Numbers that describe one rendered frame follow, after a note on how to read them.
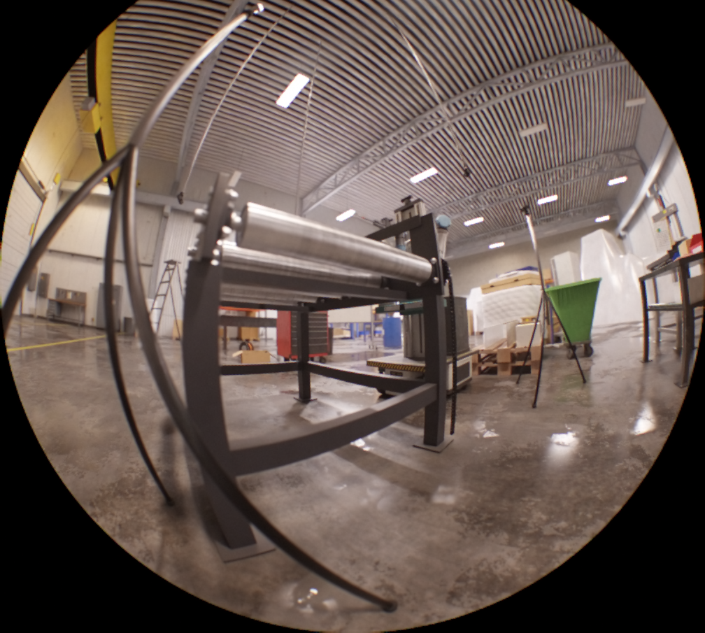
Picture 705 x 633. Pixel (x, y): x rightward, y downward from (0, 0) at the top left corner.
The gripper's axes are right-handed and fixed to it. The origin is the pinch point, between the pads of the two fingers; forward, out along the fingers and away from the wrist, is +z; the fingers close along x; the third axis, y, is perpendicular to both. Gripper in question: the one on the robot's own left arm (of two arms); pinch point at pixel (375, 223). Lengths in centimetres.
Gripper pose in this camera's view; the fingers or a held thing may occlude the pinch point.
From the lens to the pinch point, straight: 158.8
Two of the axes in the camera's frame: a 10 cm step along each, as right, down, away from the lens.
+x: 0.3, 9.8, -2.0
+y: 6.7, -1.7, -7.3
